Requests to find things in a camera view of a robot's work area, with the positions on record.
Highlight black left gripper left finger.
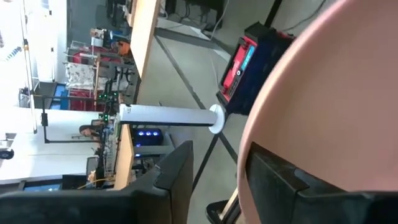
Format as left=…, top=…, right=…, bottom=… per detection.
left=0, top=139, right=194, bottom=224

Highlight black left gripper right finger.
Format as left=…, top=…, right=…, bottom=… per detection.
left=245, top=141, right=398, bottom=224

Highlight pink plate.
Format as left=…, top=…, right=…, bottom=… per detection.
left=236, top=0, right=398, bottom=224

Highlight wooden top desk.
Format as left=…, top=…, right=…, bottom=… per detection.
left=112, top=124, right=137, bottom=191
left=129, top=0, right=161, bottom=82

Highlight person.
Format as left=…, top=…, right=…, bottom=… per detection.
left=79, top=124, right=103, bottom=139

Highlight computer case blue lights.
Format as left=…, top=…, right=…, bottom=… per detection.
left=132, top=127, right=164, bottom=147

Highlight white tower fan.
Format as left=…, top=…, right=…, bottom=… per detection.
left=119, top=103, right=226, bottom=135

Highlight red black power station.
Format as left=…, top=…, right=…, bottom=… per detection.
left=216, top=21, right=296, bottom=116

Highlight black aluminium table frame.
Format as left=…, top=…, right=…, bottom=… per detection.
left=205, top=186, right=243, bottom=224

